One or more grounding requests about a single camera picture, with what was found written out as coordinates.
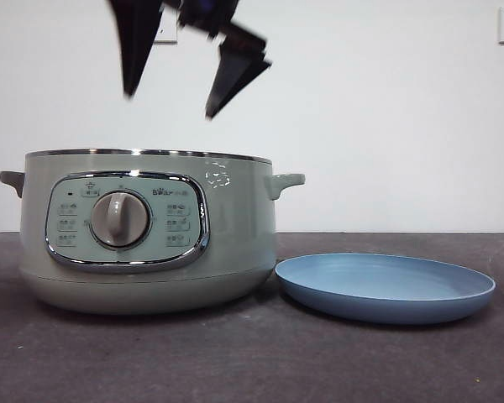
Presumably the pale green electric steamer pot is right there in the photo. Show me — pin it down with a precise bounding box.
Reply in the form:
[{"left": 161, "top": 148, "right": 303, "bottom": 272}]
[{"left": 0, "top": 148, "right": 307, "bottom": 316}]

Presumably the blue plate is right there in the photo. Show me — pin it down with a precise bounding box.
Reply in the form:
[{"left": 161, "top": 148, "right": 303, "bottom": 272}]
[{"left": 275, "top": 253, "right": 496, "bottom": 327}]

